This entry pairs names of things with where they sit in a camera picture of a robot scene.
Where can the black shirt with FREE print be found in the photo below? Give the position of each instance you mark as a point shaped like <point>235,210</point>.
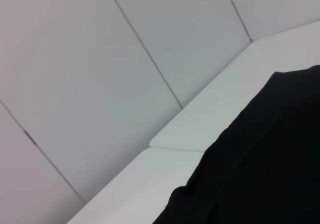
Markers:
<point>250,159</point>

